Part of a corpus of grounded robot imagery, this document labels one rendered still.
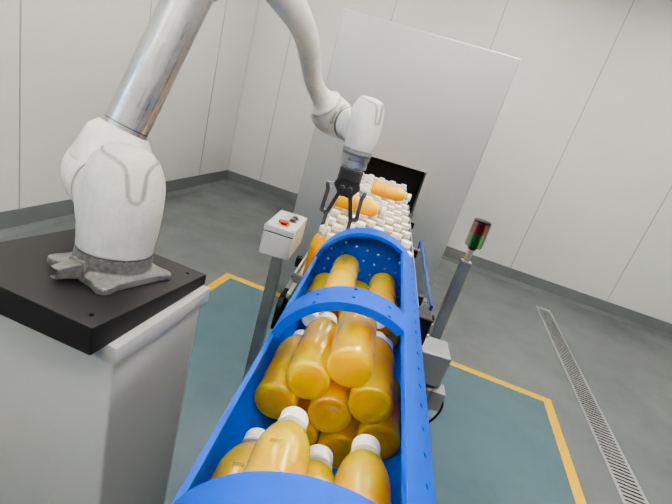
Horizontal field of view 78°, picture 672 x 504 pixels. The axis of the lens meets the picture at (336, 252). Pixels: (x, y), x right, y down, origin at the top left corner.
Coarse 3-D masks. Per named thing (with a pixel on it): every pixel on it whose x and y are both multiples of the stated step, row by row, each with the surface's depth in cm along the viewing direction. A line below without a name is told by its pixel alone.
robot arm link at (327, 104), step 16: (272, 0) 93; (288, 0) 93; (304, 0) 95; (288, 16) 96; (304, 16) 97; (304, 32) 100; (304, 48) 104; (304, 64) 111; (320, 64) 115; (304, 80) 121; (320, 80) 121; (320, 96) 126; (336, 96) 129; (320, 112) 129; (336, 112) 128; (320, 128) 136
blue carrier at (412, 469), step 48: (336, 240) 107; (384, 240) 105; (336, 288) 73; (288, 336) 89; (240, 384) 59; (240, 432) 63; (192, 480) 43; (240, 480) 36; (288, 480) 35; (432, 480) 47
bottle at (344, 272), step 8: (344, 256) 111; (352, 256) 112; (336, 264) 106; (344, 264) 105; (352, 264) 107; (336, 272) 100; (344, 272) 100; (352, 272) 103; (328, 280) 99; (336, 280) 97; (344, 280) 98; (352, 280) 100
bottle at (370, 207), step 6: (342, 198) 169; (354, 198) 169; (366, 198) 170; (336, 204) 170; (342, 204) 169; (354, 204) 169; (366, 204) 168; (372, 204) 168; (378, 204) 170; (354, 210) 170; (366, 210) 169; (372, 210) 169; (378, 210) 170
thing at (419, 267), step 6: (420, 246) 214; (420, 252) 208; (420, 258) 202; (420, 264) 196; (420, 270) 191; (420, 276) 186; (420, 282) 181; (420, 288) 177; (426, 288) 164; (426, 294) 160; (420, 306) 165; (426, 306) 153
